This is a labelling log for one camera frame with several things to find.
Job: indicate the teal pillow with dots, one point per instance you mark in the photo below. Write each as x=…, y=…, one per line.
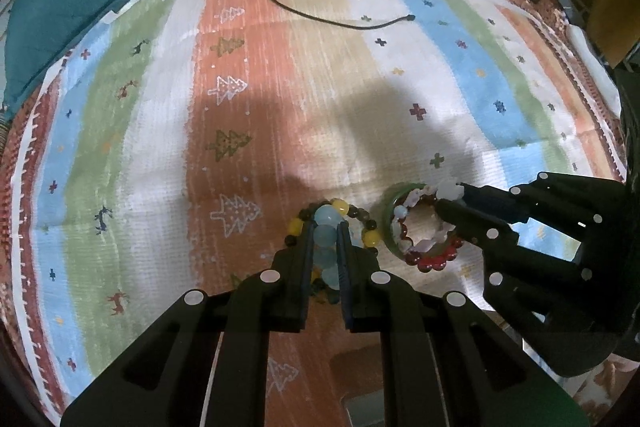
x=40, y=32

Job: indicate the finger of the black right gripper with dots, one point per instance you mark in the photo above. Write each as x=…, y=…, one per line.
x=565, y=202
x=521, y=284

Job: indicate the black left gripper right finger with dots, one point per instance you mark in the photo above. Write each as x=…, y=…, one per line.
x=445, y=363

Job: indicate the green jade bangle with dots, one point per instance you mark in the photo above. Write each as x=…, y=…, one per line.
x=414, y=230

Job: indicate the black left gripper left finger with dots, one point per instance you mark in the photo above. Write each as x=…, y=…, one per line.
x=204, y=361

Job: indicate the striped colourful mat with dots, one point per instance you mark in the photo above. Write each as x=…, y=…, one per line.
x=176, y=144

